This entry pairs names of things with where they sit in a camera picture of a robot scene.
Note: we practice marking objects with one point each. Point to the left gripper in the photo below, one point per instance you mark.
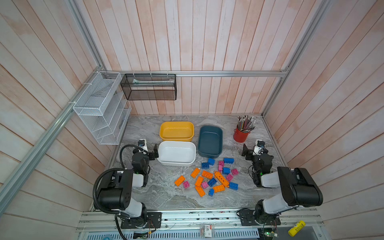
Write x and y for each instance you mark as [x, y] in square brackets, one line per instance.
[151, 153]

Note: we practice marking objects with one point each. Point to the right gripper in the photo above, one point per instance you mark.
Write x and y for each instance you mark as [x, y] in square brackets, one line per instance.
[247, 152]

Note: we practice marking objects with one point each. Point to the orange lego brick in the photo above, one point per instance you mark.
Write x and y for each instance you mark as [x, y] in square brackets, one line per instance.
[200, 191]
[219, 188]
[179, 181]

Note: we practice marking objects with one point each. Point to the orange lego brick hollow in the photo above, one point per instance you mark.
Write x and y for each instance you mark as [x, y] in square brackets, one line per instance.
[199, 181]

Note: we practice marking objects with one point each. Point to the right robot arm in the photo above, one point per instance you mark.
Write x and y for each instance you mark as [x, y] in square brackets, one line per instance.
[298, 188]

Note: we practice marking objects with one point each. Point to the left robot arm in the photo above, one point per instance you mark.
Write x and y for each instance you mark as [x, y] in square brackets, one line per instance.
[112, 191]

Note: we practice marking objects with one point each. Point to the white plastic bin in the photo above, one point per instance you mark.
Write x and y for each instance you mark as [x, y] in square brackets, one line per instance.
[176, 153]

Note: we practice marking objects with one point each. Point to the long blue lego brick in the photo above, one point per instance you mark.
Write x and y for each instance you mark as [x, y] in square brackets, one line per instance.
[229, 160]

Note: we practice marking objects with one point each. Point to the red pencil cup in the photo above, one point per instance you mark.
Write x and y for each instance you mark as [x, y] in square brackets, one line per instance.
[240, 136]

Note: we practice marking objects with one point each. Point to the pink lego brick upturned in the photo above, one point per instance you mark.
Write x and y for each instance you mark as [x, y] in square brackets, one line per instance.
[221, 163]

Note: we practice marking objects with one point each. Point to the yellow plastic bin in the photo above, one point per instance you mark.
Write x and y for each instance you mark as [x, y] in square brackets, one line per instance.
[177, 131]

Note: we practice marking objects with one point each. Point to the bundle of coloured pencils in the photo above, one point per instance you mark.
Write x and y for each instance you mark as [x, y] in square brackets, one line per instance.
[246, 124]

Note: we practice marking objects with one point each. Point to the long orange lego plate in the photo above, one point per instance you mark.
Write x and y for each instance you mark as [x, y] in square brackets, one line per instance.
[221, 179]

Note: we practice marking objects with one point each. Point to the blue lego brick upright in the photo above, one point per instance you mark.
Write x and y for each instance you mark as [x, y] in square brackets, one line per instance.
[211, 161]

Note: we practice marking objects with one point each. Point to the teal plastic bin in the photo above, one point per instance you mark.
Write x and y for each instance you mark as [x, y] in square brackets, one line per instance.
[210, 144]

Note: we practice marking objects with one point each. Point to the small blue lego brick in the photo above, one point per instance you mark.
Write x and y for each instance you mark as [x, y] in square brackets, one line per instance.
[211, 192]

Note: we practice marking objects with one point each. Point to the light pink lego brick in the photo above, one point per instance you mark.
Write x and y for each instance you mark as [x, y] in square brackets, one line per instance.
[204, 185]

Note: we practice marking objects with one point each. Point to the yellow marker tube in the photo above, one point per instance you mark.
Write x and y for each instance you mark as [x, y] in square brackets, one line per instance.
[296, 228]

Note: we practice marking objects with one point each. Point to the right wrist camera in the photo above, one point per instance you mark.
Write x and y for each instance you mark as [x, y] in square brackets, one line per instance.
[259, 148]

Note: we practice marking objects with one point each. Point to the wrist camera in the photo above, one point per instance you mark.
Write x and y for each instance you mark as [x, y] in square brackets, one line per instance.
[259, 148]
[142, 143]

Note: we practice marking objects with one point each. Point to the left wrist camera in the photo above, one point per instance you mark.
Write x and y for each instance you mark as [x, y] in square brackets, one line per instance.
[142, 143]

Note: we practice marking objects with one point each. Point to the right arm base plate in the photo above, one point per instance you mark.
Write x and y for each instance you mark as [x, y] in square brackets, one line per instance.
[257, 218]

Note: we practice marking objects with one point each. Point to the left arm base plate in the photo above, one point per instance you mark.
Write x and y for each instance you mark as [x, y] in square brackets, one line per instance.
[147, 220]

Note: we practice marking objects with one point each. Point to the black mesh wall basket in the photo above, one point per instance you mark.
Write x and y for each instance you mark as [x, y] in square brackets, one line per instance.
[149, 87]

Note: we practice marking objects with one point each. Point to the white wire mesh shelf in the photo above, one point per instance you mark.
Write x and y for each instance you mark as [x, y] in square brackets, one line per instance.
[102, 109]

